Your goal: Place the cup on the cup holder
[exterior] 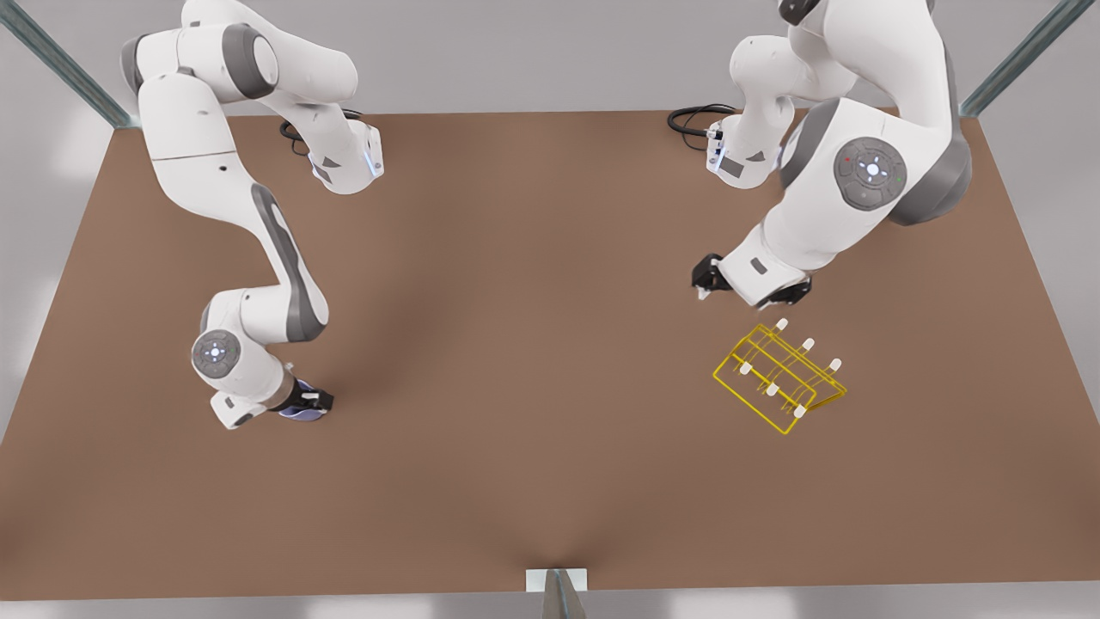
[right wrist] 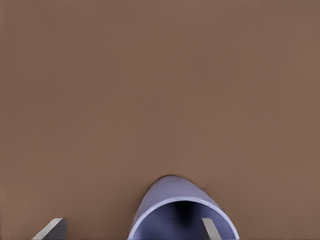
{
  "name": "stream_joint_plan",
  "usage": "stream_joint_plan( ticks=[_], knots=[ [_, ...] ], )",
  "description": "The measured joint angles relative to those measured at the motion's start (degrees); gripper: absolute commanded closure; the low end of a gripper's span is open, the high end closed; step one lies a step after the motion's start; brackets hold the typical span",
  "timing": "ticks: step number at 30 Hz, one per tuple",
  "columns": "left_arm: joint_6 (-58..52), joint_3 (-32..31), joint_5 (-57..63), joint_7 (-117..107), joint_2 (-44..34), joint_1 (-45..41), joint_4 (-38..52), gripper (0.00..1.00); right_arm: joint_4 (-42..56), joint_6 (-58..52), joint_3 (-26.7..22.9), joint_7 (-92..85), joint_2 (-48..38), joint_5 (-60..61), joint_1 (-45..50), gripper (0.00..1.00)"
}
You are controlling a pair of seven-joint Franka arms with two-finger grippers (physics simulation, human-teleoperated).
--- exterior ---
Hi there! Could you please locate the yellow wire cup holder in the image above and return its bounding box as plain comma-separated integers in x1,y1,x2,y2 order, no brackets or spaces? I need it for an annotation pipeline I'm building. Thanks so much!
712,318,849,436

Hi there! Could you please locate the black cable loop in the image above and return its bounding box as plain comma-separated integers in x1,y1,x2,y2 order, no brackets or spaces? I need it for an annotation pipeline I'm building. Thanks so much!
279,107,364,157
667,103,742,152

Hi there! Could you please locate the pale square post foot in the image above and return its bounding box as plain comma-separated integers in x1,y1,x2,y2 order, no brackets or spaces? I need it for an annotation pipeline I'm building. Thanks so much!
525,567,590,594

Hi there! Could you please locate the silver frame post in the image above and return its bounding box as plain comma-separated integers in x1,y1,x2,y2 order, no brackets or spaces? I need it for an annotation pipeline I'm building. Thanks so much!
959,0,1098,120
542,568,588,619
0,0,140,131

